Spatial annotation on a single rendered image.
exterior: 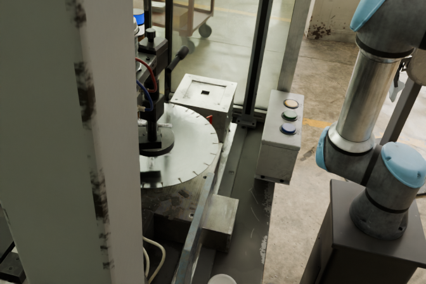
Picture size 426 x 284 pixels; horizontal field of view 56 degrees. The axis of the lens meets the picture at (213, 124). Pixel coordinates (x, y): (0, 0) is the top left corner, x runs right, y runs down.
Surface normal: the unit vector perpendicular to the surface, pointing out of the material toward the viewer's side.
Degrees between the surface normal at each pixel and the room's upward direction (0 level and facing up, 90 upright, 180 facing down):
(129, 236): 90
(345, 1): 90
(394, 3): 64
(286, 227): 0
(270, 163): 90
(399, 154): 8
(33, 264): 90
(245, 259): 0
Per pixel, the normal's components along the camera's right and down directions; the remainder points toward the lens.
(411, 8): -0.42, 0.07
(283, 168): -0.22, 0.58
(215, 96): 0.08, -0.80
